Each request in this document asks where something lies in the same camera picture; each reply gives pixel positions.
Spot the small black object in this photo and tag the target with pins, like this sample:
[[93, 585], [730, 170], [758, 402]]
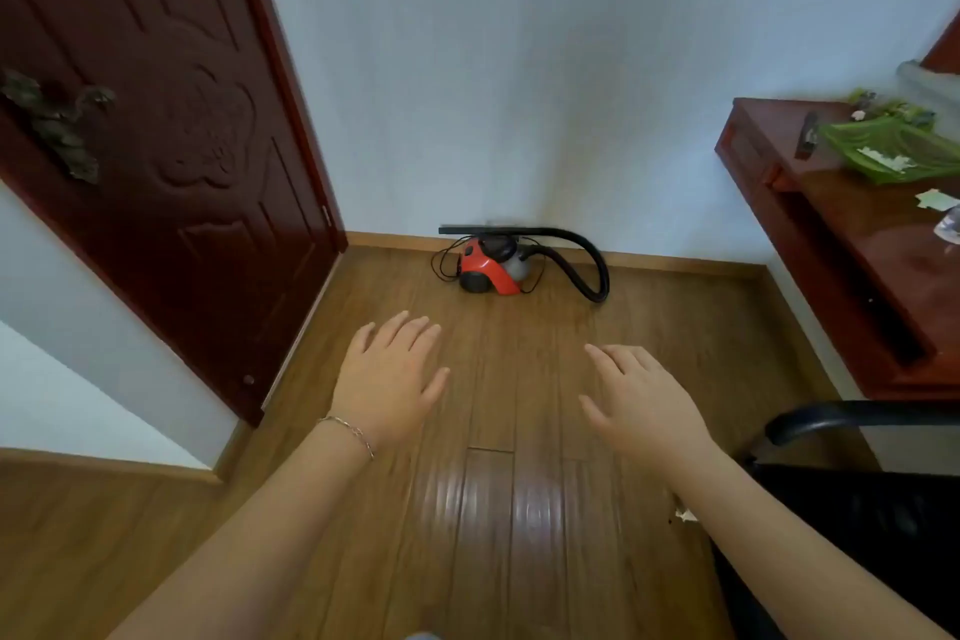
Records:
[[807, 137]]

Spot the red wooden desk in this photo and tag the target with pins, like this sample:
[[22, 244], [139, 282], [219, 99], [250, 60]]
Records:
[[862, 249]]

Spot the green plastic tray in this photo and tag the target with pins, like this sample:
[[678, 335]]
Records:
[[847, 144]]

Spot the dark red door frame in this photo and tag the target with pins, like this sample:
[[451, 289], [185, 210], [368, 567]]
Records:
[[297, 107]]

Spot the wooden skirting board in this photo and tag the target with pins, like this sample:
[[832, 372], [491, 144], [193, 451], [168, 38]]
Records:
[[675, 261]]

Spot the person's right hand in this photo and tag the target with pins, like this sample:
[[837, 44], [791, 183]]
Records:
[[645, 407]]

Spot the person's left hand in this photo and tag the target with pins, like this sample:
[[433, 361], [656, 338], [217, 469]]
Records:
[[386, 384]]

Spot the dark red wooden door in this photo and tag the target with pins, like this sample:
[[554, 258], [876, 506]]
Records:
[[187, 212]]

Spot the white paper scraps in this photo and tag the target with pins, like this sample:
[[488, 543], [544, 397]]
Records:
[[885, 159]]

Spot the green wrapped packet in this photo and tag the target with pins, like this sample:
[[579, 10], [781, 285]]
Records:
[[900, 111]]

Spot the person's left forearm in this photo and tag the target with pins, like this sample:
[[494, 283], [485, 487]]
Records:
[[262, 557]]

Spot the person's right forearm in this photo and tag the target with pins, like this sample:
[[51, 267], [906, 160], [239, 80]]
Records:
[[787, 564]]

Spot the black office chair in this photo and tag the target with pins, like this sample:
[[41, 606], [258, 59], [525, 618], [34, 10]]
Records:
[[862, 534]]

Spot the clear plastic object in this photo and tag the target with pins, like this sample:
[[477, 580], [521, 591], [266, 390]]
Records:
[[951, 225]]

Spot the white paper note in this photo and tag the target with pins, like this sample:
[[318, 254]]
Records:
[[936, 200]]

